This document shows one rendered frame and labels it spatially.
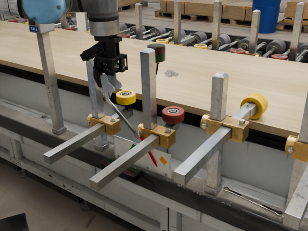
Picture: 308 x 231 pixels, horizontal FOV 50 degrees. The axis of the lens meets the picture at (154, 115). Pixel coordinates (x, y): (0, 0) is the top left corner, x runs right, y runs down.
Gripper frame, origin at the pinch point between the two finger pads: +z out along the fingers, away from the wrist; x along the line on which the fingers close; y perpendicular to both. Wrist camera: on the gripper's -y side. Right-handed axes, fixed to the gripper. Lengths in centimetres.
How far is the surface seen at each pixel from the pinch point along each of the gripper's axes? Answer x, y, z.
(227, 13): 608, -218, 76
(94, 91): 6.1, -11.9, 3.5
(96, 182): -24.8, 17.3, 13.5
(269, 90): 55, 38, 10
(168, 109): 16.7, 13.7, 9.1
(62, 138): 4.4, -33.4, 29.2
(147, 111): 6.1, 12.2, 6.0
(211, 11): 612, -258, 74
